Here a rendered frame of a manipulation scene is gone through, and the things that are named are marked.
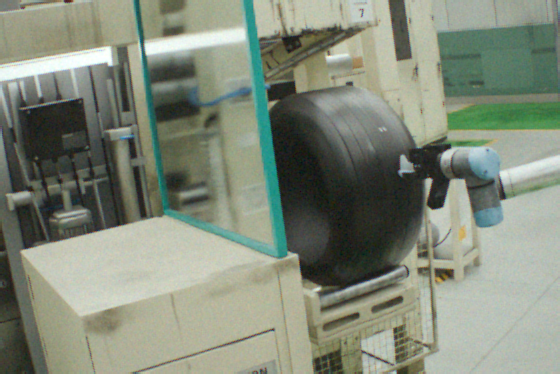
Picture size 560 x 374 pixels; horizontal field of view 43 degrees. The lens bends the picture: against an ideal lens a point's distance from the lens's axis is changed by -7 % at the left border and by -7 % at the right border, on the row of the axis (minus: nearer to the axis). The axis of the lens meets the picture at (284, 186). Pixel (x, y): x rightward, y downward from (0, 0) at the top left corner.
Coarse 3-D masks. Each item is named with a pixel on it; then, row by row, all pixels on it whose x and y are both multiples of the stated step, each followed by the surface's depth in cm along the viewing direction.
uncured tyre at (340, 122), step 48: (288, 96) 220; (336, 96) 211; (288, 144) 246; (336, 144) 199; (384, 144) 202; (288, 192) 250; (336, 192) 199; (384, 192) 200; (288, 240) 243; (336, 240) 204; (384, 240) 205
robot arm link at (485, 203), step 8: (488, 184) 173; (496, 184) 175; (472, 192) 174; (480, 192) 173; (488, 192) 173; (496, 192) 174; (472, 200) 175; (480, 200) 173; (488, 200) 173; (496, 200) 174; (472, 208) 176; (480, 208) 174; (488, 208) 173; (496, 208) 173; (480, 216) 175; (488, 216) 174; (496, 216) 174; (480, 224) 176; (488, 224) 174; (496, 224) 174
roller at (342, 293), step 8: (384, 272) 221; (392, 272) 221; (400, 272) 222; (408, 272) 224; (360, 280) 217; (368, 280) 217; (376, 280) 218; (384, 280) 219; (392, 280) 221; (336, 288) 213; (344, 288) 213; (352, 288) 214; (360, 288) 215; (368, 288) 217; (376, 288) 219; (320, 296) 210; (328, 296) 210; (336, 296) 211; (344, 296) 213; (352, 296) 214; (320, 304) 209; (328, 304) 210
